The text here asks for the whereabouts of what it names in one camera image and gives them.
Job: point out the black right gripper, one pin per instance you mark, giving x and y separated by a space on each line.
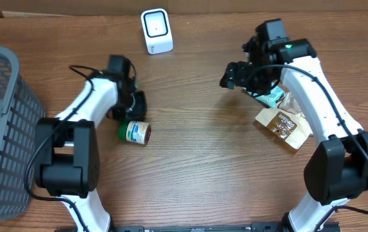
234 75

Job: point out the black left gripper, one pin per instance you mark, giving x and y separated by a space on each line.
142 106

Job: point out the teal snack packet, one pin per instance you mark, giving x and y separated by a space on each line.
271 99

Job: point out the green lid white jar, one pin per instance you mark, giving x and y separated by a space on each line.
135 131

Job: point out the beige brown bag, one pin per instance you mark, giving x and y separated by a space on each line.
287 121

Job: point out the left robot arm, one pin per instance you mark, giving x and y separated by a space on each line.
66 166

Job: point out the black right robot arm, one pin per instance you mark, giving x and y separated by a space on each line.
338 170

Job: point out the white barcode scanner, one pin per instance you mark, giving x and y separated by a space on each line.
157 31

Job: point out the grey plastic mesh basket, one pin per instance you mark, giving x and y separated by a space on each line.
20 109

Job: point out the brown cardboard backdrop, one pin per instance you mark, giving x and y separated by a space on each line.
135 7

